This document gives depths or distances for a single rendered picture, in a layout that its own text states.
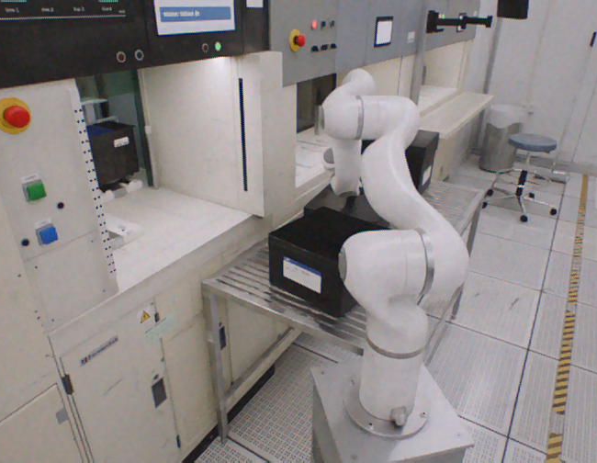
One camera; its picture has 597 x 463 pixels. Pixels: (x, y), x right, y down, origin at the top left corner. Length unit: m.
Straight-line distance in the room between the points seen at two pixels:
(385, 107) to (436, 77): 3.23
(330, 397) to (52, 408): 0.66
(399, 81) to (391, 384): 2.09
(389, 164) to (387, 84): 1.90
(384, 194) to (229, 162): 0.81
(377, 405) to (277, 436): 1.00
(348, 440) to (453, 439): 0.21
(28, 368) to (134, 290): 0.30
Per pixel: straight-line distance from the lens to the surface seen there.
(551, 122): 5.33
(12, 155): 1.01
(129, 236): 1.47
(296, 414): 2.01
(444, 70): 4.24
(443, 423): 1.06
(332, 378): 1.10
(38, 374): 1.21
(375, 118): 1.03
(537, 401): 2.32
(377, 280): 0.76
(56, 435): 1.33
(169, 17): 1.21
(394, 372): 0.92
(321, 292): 1.26
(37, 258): 1.09
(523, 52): 5.27
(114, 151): 1.78
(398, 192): 0.87
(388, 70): 2.78
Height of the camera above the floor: 1.55
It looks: 28 degrees down
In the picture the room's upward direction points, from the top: 1 degrees clockwise
